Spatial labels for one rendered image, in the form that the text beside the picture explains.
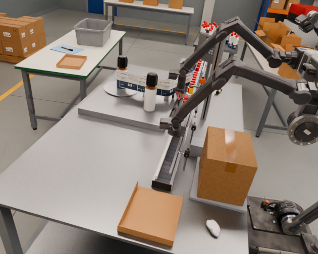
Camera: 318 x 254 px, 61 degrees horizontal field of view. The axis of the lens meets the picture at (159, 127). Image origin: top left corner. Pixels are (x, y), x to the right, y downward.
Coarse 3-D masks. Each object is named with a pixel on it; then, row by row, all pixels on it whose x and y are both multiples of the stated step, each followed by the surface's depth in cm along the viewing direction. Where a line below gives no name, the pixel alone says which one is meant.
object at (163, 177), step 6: (198, 84) 264; (174, 138) 182; (174, 144) 177; (180, 144) 177; (168, 150) 170; (174, 150) 171; (168, 156) 165; (168, 162) 161; (162, 168) 156; (168, 168) 156; (162, 174) 151; (168, 174) 152; (156, 180) 147; (162, 180) 147; (168, 180) 148
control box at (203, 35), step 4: (200, 32) 192; (204, 32) 191; (212, 32) 194; (200, 36) 193; (204, 36) 190; (208, 36) 188; (200, 40) 194; (204, 40) 191; (224, 40) 188; (200, 44) 195; (216, 44) 185; (224, 44) 190; (212, 48) 188; (204, 56) 195; (208, 56) 193; (212, 56) 190; (204, 60) 196; (208, 60) 194; (212, 60) 191; (220, 60) 196
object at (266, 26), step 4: (264, 24) 441; (268, 24) 441; (272, 24) 441; (276, 24) 441; (264, 28) 442; (268, 28) 442; (284, 28) 429; (288, 28) 418; (256, 32) 435; (260, 32) 431; (268, 32) 444; (288, 32) 407; (260, 36) 446; (264, 36) 429; (264, 40) 427
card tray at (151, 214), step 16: (144, 192) 145; (160, 192) 146; (128, 208) 135; (144, 208) 136; (160, 208) 137; (176, 208) 138; (128, 224) 127; (144, 224) 128; (160, 224) 129; (176, 224) 130; (160, 240) 120
